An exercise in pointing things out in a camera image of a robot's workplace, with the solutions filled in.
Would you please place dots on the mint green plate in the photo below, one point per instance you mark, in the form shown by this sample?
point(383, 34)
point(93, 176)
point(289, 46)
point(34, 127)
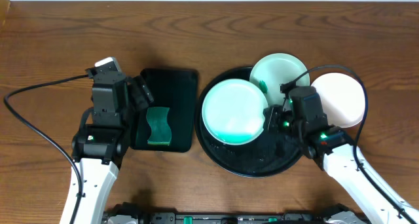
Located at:
point(268, 74)
point(232, 111)

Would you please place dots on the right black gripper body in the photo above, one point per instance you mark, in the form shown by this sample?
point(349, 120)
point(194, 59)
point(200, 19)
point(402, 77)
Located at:
point(283, 122)

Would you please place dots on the white round plate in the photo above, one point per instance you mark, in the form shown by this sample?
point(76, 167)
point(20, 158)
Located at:
point(342, 98)

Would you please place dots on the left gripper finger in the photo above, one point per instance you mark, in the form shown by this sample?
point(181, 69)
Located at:
point(139, 98)
point(144, 90)

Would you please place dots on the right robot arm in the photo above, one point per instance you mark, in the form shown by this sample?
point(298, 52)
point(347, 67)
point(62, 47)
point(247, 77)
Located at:
point(336, 154)

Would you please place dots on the round black serving tray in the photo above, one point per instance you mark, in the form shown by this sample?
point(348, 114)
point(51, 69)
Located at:
point(268, 155)

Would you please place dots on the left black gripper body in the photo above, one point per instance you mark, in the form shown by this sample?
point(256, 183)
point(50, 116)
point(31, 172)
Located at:
point(139, 93)

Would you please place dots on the green scrubbing sponge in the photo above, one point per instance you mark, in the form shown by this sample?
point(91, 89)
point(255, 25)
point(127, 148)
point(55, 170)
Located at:
point(157, 119)

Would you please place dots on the dark rectangular sponge tray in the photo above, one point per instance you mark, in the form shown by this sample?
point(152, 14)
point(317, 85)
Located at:
point(177, 90)

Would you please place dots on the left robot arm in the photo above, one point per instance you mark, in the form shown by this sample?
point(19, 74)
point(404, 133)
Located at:
point(106, 131)

